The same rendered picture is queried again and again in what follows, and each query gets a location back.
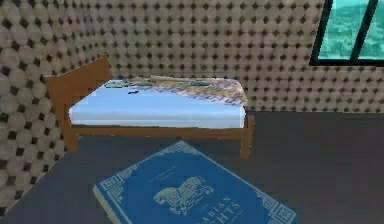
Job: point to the small black object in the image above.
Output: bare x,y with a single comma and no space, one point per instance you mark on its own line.
133,92

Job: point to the blue hardcover book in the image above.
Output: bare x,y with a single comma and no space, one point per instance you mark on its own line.
186,190

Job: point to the green flat book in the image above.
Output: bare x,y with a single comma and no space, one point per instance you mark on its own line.
115,84

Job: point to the black framed window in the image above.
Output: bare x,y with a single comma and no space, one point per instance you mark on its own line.
346,33

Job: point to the wooden bed with blue mattress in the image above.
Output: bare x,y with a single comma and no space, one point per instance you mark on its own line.
156,113

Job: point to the striped multicolour blanket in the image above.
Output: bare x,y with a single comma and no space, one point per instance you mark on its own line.
213,91

